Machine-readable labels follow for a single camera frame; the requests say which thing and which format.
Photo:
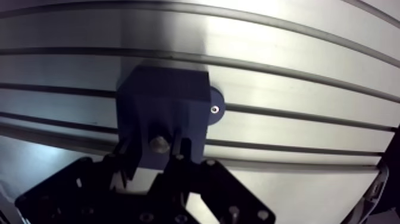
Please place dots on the dark blue-grey block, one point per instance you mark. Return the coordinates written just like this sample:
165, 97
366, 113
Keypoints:
165, 103

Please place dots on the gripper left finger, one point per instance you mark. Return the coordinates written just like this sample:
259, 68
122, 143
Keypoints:
81, 190

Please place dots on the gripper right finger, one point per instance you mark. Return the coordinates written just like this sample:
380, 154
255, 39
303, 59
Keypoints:
215, 190

